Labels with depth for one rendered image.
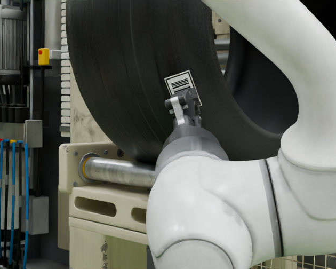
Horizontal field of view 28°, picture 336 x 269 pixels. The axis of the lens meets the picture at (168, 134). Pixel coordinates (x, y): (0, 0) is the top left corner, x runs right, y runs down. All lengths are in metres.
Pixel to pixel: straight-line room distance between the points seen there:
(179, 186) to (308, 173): 0.12
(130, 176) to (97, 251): 0.28
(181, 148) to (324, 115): 0.20
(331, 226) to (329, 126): 0.10
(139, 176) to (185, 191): 0.56
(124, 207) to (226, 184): 0.58
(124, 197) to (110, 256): 0.27
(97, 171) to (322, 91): 0.76
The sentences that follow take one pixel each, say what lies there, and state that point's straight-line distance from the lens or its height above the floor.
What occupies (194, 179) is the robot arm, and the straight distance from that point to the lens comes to 0.66.
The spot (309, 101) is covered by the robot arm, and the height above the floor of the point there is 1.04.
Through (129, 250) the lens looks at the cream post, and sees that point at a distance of 1.48.
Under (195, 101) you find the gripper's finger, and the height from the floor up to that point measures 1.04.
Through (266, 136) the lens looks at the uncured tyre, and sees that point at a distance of 1.14.
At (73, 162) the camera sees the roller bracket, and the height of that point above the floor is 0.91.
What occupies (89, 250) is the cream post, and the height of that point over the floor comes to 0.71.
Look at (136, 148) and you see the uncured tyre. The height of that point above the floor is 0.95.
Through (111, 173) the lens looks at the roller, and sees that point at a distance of 1.27.
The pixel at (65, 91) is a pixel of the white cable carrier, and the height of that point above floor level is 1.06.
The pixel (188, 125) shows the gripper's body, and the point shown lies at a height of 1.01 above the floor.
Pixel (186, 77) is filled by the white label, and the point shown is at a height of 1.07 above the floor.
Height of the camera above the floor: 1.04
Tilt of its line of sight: 3 degrees down
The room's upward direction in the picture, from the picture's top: 1 degrees clockwise
